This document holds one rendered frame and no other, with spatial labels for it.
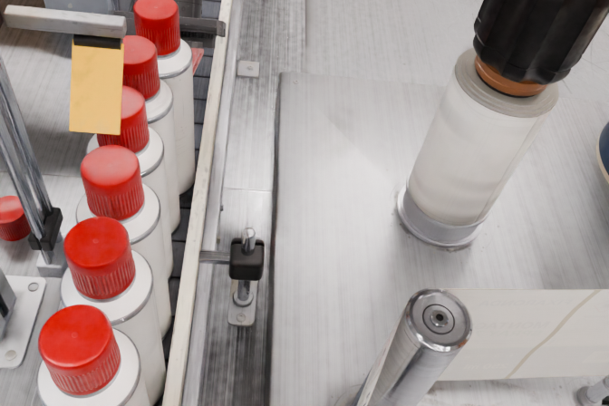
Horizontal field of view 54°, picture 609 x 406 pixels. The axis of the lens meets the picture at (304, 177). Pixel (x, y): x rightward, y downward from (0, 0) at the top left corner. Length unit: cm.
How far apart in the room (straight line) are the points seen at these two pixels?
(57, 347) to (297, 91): 48
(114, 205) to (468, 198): 31
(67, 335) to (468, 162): 34
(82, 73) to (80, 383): 18
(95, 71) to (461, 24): 70
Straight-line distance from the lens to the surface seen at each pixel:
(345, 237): 58
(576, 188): 73
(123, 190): 35
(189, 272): 51
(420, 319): 34
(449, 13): 100
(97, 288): 34
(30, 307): 61
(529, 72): 46
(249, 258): 51
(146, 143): 41
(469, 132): 49
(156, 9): 47
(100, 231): 33
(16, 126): 45
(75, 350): 30
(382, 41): 90
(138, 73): 43
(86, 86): 38
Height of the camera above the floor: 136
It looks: 50 degrees down
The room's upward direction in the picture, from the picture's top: 11 degrees clockwise
